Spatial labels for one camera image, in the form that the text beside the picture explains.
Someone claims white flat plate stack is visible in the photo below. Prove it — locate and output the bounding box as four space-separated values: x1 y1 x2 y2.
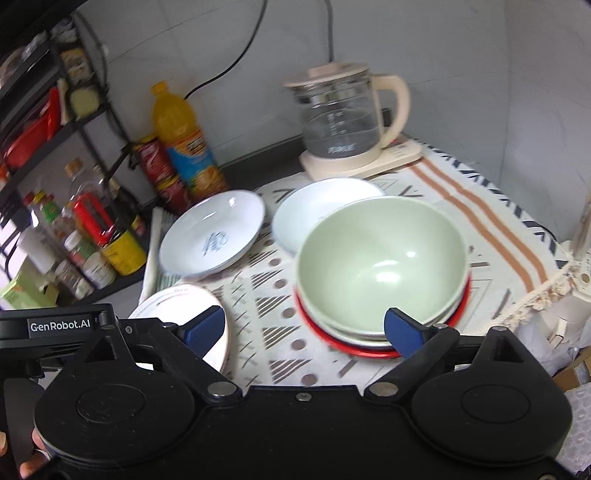
129 284 229 372

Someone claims red drink can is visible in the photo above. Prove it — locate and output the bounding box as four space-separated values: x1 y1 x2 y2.
133 134 193 215

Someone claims black power cable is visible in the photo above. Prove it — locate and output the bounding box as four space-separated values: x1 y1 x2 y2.
183 0 270 100
322 0 336 65

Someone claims person hand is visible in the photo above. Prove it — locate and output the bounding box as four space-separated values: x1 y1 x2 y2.
0 426 52 480

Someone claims patterned fringed table cloth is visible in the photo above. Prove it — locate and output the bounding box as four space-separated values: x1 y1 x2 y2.
138 138 588 388

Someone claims white plate blue fish drawing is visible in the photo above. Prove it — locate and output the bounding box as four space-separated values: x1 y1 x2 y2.
158 190 266 278

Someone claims green white carton box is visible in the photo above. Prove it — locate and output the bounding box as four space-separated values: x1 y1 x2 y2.
1 259 59 310

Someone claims green bowl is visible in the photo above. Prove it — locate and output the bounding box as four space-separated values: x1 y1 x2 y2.
294 288 470 350
295 196 470 336

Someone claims right black power cable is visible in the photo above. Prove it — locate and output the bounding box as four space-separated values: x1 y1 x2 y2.
322 0 336 65

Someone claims cream kettle base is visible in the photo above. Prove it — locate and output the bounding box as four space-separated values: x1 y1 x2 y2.
300 135 423 181

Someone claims soy sauce bottle yellow label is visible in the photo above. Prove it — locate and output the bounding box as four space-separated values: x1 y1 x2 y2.
64 158 147 277

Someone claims orange juice bottle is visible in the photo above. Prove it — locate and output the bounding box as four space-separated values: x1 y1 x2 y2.
151 81 229 201

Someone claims green bowl front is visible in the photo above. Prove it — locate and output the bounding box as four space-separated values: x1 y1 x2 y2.
295 196 470 336

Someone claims white cap seasoning jar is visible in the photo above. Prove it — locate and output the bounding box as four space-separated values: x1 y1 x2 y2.
64 230 116 289

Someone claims glass electric kettle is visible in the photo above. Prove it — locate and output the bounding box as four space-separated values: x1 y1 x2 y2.
284 62 411 160

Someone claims black metal kitchen rack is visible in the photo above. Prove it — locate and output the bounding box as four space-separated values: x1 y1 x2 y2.
0 13 153 305

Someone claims white bakery plate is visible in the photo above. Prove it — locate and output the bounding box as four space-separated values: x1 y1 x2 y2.
271 178 386 256

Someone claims red and black bowl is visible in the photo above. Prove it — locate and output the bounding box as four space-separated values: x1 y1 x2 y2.
294 276 473 359

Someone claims left black power cable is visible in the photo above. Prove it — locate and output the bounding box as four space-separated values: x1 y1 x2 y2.
183 0 270 100

